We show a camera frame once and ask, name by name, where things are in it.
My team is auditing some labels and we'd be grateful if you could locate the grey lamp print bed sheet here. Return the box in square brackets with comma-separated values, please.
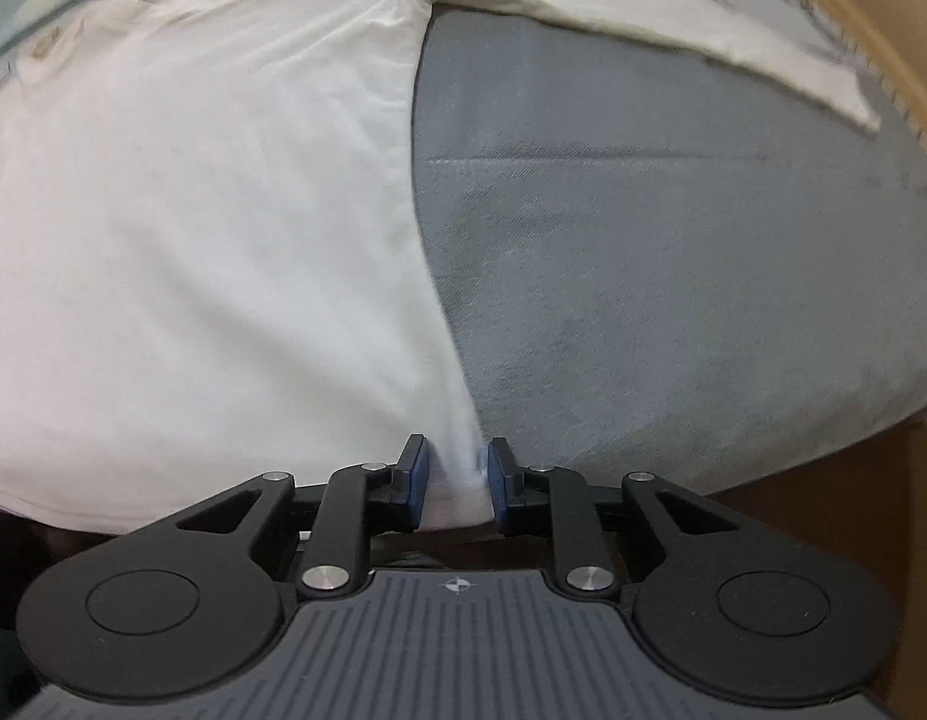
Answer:
[0, 0, 927, 500]

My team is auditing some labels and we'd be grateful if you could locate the wooden bed frame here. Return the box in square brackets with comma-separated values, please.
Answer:
[755, 0, 927, 158]

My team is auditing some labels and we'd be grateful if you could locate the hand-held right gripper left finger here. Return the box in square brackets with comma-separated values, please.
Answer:
[174, 433, 434, 602]

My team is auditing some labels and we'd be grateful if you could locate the white shirt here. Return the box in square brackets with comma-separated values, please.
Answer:
[0, 0, 881, 533]

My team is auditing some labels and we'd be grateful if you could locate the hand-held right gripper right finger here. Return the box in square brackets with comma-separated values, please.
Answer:
[487, 436, 743, 602]

